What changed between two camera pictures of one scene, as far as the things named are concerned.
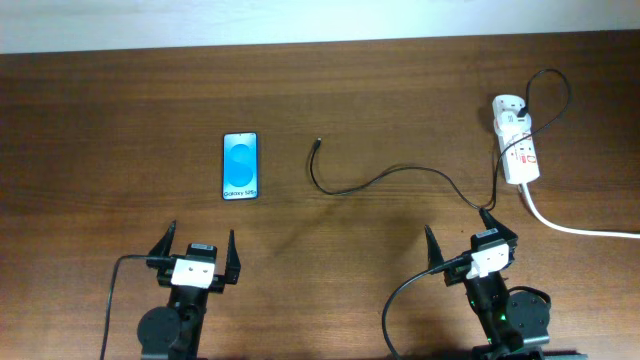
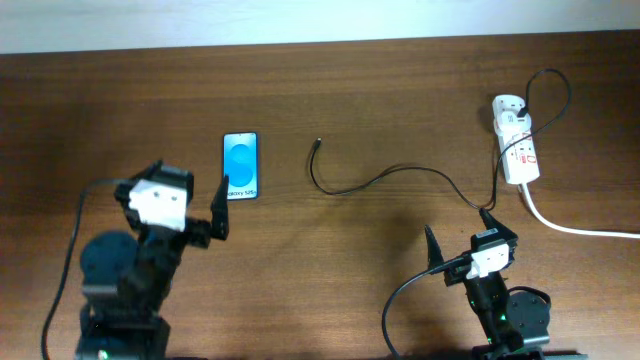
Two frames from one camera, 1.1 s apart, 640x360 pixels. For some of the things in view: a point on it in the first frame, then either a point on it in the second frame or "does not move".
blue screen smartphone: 240,166 does not move
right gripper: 504,233 does not move
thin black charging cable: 444,173 does not move
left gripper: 232,266 → 202,230
